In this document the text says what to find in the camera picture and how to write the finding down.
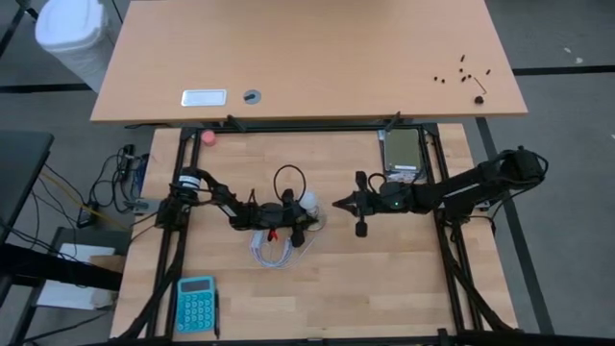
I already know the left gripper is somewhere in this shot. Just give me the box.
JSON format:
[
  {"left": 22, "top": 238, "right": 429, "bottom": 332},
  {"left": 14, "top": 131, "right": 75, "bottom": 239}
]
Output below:
[{"left": 260, "top": 187, "right": 320, "bottom": 249}]

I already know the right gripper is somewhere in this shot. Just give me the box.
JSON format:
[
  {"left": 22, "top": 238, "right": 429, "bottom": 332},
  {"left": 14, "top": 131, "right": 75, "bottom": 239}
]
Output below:
[{"left": 332, "top": 170, "right": 383, "bottom": 238}]

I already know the metal lamp socket stand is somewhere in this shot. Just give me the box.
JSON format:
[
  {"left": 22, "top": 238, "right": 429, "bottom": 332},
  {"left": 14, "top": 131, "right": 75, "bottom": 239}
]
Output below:
[{"left": 305, "top": 204, "right": 329, "bottom": 234}]

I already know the white lightbulb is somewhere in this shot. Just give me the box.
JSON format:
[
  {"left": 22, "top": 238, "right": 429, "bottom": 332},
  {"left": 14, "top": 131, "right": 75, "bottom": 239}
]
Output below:
[{"left": 298, "top": 190, "right": 321, "bottom": 218}]

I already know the black clamp lever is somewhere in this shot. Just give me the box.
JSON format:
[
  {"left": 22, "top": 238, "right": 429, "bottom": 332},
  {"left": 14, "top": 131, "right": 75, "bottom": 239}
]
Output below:
[
  {"left": 225, "top": 113, "right": 247, "bottom": 134},
  {"left": 383, "top": 111, "right": 403, "bottom": 134}
]

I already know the black pen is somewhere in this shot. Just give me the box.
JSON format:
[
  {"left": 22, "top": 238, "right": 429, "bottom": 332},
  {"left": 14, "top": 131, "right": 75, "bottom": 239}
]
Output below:
[{"left": 213, "top": 287, "right": 223, "bottom": 340}]

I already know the teal calculator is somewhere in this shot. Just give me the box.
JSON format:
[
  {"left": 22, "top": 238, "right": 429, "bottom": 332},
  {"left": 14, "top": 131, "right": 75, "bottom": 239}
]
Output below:
[{"left": 175, "top": 275, "right": 217, "bottom": 335}]

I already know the tan wooden desk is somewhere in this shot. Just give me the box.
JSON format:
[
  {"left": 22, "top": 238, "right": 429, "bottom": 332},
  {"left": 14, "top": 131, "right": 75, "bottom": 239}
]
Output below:
[{"left": 89, "top": 0, "right": 529, "bottom": 125}]

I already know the black power strip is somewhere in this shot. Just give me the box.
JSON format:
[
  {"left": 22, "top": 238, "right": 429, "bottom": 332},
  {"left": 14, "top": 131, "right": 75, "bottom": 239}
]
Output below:
[{"left": 118, "top": 142, "right": 138, "bottom": 183}]

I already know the black power adapter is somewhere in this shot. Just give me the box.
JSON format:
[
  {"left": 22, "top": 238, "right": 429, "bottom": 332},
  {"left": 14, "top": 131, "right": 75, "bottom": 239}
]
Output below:
[{"left": 76, "top": 205, "right": 101, "bottom": 230}]

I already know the grey low platform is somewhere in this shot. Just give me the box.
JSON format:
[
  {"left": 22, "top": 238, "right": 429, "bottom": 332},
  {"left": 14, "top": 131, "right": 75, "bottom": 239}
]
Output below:
[{"left": 50, "top": 225, "right": 132, "bottom": 260}]

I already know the white paper sheet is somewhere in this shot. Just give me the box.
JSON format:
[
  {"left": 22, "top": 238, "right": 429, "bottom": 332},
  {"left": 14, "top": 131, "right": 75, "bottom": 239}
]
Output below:
[{"left": 36, "top": 242, "right": 119, "bottom": 311}]

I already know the black metal beam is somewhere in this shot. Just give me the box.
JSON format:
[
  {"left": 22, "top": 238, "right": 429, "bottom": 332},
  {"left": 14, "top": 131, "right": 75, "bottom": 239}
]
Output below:
[{"left": 0, "top": 242, "right": 124, "bottom": 292}]

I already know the black side table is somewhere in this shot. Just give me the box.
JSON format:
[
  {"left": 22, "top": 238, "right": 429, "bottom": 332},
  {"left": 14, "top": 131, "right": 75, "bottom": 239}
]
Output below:
[{"left": 0, "top": 130, "right": 56, "bottom": 241}]

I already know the white trash bin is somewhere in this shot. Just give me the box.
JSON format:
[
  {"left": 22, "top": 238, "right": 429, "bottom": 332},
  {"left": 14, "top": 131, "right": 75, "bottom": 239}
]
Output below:
[{"left": 35, "top": 0, "right": 115, "bottom": 93}]

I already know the white power cord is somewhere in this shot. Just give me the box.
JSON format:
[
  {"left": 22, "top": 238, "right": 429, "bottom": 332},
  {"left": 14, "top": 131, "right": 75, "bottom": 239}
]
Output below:
[{"left": 248, "top": 229, "right": 319, "bottom": 270}]

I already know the black cable with red tape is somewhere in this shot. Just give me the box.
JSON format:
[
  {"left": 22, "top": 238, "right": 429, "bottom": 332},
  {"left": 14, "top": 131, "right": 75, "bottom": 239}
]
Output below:
[{"left": 247, "top": 163, "right": 308, "bottom": 242}]

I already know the black aluminium table frame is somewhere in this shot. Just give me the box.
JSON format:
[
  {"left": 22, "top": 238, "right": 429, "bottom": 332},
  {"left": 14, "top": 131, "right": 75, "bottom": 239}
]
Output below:
[{"left": 114, "top": 122, "right": 523, "bottom": 346}]

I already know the yellow floor cable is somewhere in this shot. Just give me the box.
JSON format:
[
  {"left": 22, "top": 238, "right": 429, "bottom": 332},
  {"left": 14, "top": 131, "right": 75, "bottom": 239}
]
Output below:
[{"left": 39, "top": 170, "right": 130, "bottom": 231}]

